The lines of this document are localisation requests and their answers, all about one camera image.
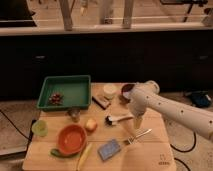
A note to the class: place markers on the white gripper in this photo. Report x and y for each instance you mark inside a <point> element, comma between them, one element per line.
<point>137,107</point>

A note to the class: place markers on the white handled black brush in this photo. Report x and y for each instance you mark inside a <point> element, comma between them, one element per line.
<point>113,120</point>

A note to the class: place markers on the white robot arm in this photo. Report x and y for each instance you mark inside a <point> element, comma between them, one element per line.
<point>146,95</point>

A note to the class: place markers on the dark purple bowl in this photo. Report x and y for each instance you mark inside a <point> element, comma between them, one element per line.
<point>125,92</point>

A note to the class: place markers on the red orange bowl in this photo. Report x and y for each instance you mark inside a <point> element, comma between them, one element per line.
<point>71,139</point>

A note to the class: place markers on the silver fork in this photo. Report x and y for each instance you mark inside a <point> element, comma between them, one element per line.
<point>130,140</point>

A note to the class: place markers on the blue sponge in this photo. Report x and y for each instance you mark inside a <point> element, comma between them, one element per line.
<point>109,149</point>

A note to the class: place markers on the brown wooden block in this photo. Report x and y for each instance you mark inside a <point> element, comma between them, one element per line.
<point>101,101</point>

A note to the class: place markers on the yellow red apple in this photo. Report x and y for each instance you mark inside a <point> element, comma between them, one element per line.
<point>91,125</point>

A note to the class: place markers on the blue object on floor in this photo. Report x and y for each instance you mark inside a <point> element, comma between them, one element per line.
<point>200,99</point>

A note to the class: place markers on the yellow banana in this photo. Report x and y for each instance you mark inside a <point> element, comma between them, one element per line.
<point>84,156</point>

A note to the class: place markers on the green plastic tray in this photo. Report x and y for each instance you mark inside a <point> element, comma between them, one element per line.
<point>75,91</point>

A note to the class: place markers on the red berry cluster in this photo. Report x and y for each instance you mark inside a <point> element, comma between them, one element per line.
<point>55,99</point>

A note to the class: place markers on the green vegetable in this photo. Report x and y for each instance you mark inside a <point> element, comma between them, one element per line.
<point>55,152</point>

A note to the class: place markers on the green plastic cup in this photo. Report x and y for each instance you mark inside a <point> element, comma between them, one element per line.
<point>40,128</point>

